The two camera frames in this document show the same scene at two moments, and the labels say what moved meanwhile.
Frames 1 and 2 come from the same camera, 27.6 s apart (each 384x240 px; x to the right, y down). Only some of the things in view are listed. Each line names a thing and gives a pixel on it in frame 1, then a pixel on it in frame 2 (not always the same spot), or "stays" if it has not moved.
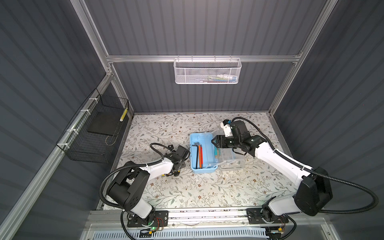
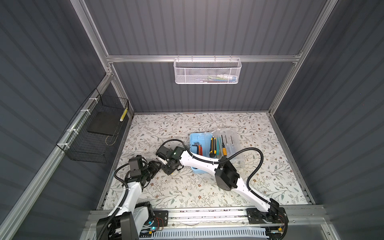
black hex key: [197, 154] stays
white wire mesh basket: [204, 71] stays
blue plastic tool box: [205, 158] stays
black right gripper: [219, 139] to [167, 171]
